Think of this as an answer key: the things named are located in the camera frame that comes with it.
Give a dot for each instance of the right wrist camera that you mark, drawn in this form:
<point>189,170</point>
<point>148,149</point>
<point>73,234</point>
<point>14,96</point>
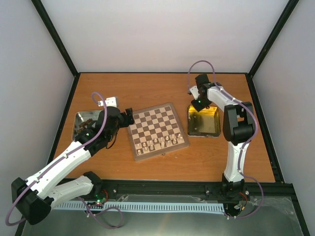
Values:
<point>194,92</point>

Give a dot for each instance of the light blue cable duct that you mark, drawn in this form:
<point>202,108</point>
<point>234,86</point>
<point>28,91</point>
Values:
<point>146,207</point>

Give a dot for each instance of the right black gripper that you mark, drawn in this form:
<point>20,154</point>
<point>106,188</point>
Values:
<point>200,108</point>

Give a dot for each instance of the left controller board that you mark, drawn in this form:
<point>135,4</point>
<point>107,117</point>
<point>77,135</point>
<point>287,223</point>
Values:
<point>100,201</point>

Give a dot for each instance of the wooden chess board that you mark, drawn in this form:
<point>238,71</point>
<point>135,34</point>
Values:
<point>156,122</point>

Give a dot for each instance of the black aluminium frame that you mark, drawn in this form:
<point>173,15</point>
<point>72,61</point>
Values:
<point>203,162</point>

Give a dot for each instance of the silver metal tin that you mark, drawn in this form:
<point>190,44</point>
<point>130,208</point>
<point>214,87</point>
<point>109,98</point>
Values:
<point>83,120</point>

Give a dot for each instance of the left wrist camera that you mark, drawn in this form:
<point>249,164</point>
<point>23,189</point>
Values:
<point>109,102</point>

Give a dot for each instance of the gold metal tin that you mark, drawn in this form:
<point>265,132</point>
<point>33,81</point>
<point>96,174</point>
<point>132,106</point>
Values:
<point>205,123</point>

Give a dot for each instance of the dark chess pieces pile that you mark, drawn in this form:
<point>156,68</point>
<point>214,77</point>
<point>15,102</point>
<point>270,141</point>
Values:
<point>84,125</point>

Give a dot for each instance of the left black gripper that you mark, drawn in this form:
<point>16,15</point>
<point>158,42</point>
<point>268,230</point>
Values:
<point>129,115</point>

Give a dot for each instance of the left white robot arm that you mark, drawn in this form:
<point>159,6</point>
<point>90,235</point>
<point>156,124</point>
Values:
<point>36,196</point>

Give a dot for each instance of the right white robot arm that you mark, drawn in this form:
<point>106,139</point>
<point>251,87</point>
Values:
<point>239,127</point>

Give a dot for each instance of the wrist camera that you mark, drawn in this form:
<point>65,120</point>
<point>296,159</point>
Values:
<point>109,102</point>
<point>194,92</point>

